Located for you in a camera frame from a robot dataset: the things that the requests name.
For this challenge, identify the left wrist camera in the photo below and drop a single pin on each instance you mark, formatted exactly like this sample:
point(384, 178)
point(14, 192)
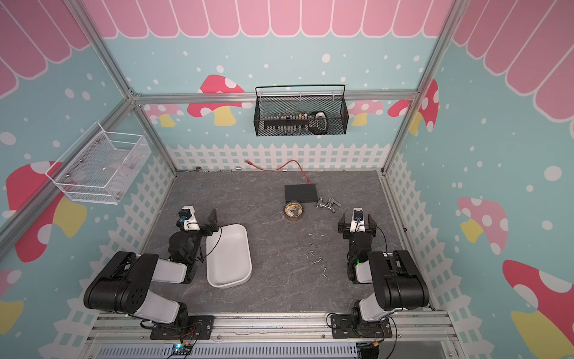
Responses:
point(191, 223)

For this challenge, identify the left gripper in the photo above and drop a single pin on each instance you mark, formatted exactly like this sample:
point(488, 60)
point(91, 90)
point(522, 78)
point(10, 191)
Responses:
point(214, 225)

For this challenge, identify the white plastic storage box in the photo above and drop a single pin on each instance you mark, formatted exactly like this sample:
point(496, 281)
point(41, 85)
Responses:
point(228, 258)

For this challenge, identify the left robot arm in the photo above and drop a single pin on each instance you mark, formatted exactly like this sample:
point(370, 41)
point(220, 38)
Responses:
point(123, 285)

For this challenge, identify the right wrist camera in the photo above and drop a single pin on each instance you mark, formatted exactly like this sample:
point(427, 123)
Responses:
point(358, 221)

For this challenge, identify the brown tape roll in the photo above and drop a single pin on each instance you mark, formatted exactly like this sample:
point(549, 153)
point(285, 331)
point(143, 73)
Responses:
point(293, 211)

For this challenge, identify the black terminal strip in basket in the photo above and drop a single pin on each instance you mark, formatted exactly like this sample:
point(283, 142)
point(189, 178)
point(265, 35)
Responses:
point(285, 125)

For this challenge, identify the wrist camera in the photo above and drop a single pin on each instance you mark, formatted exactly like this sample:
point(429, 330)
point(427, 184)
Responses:
point(358, 221)
point(191, 223)

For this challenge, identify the white wire mesh basket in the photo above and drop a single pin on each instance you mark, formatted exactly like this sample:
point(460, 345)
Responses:
point(100, 166)

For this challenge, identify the black flat square box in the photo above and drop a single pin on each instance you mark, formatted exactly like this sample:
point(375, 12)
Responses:
point(302, 193)

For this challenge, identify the aluminium front rail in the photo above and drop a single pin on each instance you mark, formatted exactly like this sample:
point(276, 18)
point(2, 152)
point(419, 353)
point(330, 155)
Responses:
point(278, 327)

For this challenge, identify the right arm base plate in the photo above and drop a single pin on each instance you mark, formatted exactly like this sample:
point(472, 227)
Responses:
point(349, 326)

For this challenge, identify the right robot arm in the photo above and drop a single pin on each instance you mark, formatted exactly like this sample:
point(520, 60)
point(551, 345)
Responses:
point(397, 282)

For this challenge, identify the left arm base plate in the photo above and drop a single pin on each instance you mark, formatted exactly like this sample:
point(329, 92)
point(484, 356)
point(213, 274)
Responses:
point(193, 328)

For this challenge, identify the black wire mesh basket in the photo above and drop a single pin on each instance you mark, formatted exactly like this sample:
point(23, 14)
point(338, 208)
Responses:
point(326, 103)

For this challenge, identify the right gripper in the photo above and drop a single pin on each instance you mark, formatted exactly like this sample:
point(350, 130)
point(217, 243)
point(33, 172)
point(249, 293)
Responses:
point(345, 226)

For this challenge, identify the small circuit board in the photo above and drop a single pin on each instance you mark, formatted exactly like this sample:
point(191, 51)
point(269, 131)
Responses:
point(181, 349)

